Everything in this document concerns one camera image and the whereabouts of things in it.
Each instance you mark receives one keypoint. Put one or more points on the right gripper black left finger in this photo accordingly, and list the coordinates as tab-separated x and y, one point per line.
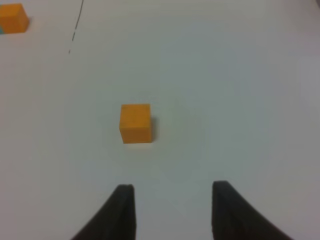
116	219

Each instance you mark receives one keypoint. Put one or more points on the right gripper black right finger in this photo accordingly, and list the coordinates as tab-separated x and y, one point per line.
233	218

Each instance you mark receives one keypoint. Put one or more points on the orange template block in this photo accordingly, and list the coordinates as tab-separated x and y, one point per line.
13	19

